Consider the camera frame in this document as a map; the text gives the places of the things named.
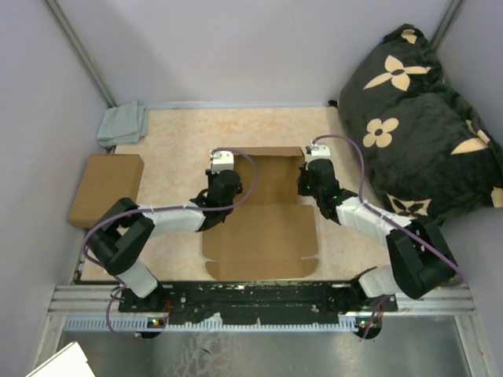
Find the grey folded cloth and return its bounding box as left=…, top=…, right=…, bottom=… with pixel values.
left=97, top=101, right=148, bottom=148

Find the aluminium rail frame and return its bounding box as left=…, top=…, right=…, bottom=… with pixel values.
left=46, top=231, right=479, bottom=315

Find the brown cardboard box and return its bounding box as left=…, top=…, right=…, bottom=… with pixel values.
left=202, top=146, right=318, bottom=281
left=68, top=154, right=145, bottom=229

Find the white board corner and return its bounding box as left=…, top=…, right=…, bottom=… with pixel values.
left=28, top=342, right=95, bottom=377

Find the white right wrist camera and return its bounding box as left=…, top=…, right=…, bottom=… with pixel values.
left=304, top=144, right=331, bottom=163

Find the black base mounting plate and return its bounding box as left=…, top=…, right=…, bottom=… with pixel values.
left=119, top=280, right=379, bottom=325

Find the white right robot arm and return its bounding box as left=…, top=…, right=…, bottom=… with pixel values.
left=298, top=159, right=458, bottom=311

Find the white slotted cable duct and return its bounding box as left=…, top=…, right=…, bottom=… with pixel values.
left=62, top=313, right=374, bottom=331

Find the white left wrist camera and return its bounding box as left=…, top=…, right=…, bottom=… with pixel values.
left=210, top=149, right=234, bottom=174

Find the black floral pillow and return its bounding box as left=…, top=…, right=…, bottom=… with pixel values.
left=337, top=24, right=502, bottom=220

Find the folded brown cardboard box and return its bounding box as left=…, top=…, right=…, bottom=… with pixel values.
left=68, top=154, right=145, bottom=229

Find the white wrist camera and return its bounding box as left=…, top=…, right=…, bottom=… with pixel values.
left=210, top=149, right=234, bottom=174
left=304, top=144, right=331, bottom=163

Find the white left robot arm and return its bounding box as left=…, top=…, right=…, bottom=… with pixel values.
left=84, top=170, right=243, bottom=312

